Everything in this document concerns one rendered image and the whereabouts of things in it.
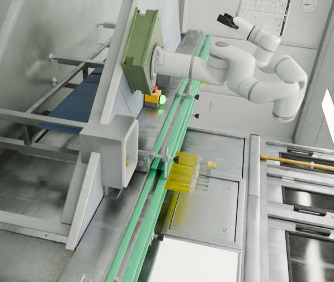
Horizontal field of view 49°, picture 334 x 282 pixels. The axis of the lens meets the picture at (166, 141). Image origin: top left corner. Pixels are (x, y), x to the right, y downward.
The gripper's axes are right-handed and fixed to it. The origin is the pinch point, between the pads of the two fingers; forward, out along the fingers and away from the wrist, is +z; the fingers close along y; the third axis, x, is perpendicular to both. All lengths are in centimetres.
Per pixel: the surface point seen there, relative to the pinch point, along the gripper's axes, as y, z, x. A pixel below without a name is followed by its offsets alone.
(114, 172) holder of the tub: 72, -4, 53
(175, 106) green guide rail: 3.6, 1.2, 49.8
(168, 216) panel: 50, -28, 75
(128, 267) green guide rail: 94, -28, 64
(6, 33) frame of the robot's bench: 52, 71, 38
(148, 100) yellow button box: 15, 12, 49
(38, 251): 88, 7, 94
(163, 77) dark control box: -12, 18, 46
